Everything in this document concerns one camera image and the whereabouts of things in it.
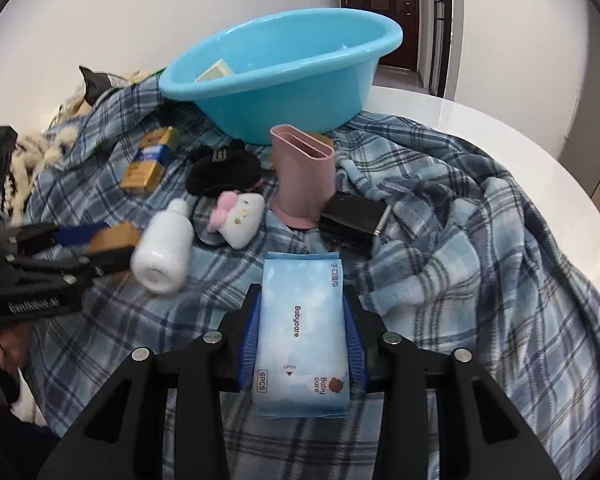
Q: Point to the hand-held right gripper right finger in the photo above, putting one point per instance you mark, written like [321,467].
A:
[355,345]

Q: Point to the cream carton box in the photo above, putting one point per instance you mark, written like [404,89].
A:
[215,71]

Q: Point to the brown wooden door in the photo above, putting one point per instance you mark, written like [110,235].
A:
[380,10]

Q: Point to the blue plastic basin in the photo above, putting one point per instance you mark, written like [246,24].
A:
[280,95]

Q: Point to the white plush toy pink bow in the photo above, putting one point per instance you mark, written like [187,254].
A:
[240,220]

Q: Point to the blue plaid blanket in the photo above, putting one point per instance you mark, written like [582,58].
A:
[455,260]

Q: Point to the person's left hand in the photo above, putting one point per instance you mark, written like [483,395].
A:
[2,347]

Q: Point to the black glossy case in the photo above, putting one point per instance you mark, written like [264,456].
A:
[350,215]

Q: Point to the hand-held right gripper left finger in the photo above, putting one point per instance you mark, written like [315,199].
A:
[247,345]

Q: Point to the black framed glass partition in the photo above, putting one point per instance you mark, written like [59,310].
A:
[442,25]

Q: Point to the black plush toy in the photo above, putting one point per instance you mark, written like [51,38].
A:
[225,165]

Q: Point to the white plastic bottle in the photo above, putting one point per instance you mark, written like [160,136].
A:
[162,250]

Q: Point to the pink plastic holder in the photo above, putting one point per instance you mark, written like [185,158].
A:
[302,180]

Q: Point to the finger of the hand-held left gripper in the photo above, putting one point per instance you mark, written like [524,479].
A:
[75,235]
[110,260]

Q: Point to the blue wet wipes pack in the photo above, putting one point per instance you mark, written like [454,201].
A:
[300,320]

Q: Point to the black parcel bag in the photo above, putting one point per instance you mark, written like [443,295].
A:
[94,85]

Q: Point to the zebra striped fabric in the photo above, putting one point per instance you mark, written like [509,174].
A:
[35,160]

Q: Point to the gold blue carton box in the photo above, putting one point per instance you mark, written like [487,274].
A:
[147,162]

